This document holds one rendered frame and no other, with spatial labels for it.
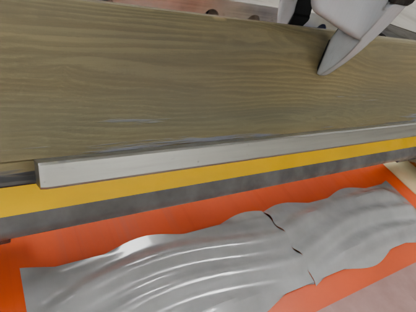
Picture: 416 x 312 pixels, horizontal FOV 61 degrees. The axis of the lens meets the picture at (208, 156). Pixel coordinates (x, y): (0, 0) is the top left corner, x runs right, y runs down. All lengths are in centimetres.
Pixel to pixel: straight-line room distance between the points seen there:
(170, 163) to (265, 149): 6
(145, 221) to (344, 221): 17
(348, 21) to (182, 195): 13
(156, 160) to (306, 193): 21
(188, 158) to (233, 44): 7
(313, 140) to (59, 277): 17
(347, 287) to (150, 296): 15
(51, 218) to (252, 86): 12
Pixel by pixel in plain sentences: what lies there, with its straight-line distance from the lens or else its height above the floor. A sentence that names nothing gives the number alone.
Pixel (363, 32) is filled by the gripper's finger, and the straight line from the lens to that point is 22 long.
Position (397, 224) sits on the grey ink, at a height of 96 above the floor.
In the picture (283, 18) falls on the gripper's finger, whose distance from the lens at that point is 26.
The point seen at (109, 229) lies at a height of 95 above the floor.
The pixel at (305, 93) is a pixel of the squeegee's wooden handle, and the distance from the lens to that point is 23.
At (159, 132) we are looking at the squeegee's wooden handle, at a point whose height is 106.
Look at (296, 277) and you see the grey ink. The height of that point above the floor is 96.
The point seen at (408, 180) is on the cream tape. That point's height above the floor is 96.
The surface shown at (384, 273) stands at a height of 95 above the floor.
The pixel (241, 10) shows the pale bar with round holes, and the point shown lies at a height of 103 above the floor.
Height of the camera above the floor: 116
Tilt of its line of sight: 37 degrees down
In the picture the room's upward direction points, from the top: 21 degrees clockwise
